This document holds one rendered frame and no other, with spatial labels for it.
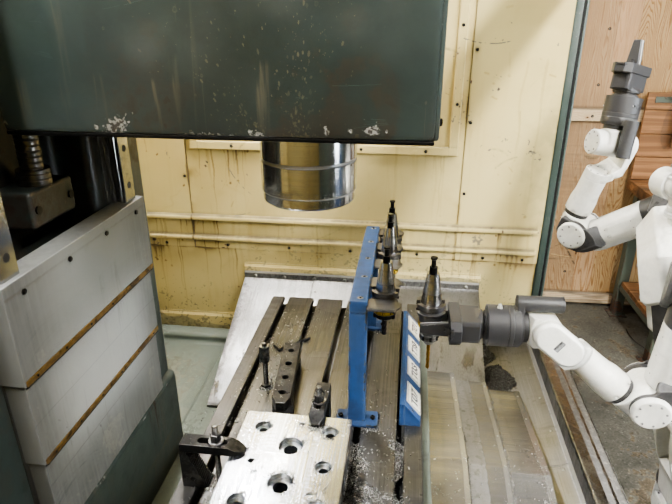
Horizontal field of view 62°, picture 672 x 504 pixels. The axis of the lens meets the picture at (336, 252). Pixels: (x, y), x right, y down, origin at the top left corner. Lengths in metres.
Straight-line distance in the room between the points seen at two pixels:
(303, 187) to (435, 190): 1.16
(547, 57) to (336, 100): 1.24
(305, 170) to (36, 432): 0.63
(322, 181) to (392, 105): 0.17
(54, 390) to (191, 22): 0.67
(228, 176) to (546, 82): 1.12
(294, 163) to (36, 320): 0.49
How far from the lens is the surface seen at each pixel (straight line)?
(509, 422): 1.74
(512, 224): 2.06
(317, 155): 0.87
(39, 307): 1.04
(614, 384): 1.32
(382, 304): 1.21
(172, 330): 2.37
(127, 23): 0.87
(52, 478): 1.19
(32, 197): 1.10
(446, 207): 2.02
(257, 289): 2.16
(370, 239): 1.53
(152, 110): 0.87
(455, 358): 1.95
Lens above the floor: 1.79
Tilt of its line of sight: 23 degrees down
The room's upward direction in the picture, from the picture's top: straight up
